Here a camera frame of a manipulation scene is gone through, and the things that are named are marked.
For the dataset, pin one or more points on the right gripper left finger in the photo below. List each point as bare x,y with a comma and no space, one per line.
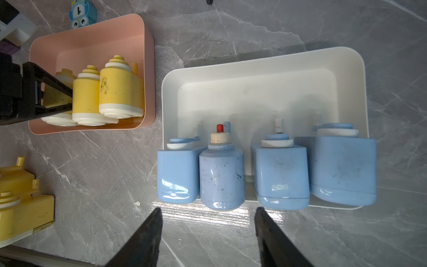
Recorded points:
142,249

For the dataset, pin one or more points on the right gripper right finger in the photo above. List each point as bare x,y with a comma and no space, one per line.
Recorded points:
276,249

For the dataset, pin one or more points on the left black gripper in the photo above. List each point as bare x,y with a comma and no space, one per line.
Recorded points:
22,95

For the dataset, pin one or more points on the yellow sharpener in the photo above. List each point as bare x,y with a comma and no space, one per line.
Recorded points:
122,93
24,210
53,97
86,97

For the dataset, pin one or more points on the blue sharpener with red cap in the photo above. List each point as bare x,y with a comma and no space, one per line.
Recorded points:
222,182

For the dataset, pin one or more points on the pink plastic tray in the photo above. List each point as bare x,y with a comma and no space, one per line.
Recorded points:
96,44

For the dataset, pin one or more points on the purple cube sharpener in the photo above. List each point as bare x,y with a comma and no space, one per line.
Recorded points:
8,47

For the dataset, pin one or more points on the blue cartoon sharpener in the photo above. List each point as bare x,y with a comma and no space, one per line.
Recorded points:
82,13

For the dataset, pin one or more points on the white plastic tray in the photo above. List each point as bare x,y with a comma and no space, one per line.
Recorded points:
303,89

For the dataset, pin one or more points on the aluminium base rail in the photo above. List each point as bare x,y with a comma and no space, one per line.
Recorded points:
41,259

